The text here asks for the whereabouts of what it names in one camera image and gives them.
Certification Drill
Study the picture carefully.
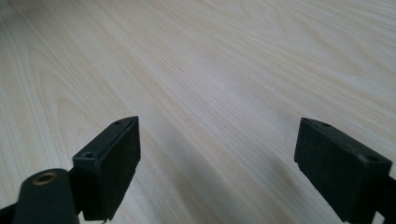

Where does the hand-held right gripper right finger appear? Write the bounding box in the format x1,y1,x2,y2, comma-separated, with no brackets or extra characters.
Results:
293,117,393,224

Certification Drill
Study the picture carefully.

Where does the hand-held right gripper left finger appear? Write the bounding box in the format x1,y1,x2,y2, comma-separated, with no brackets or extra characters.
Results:
72,116,142,222

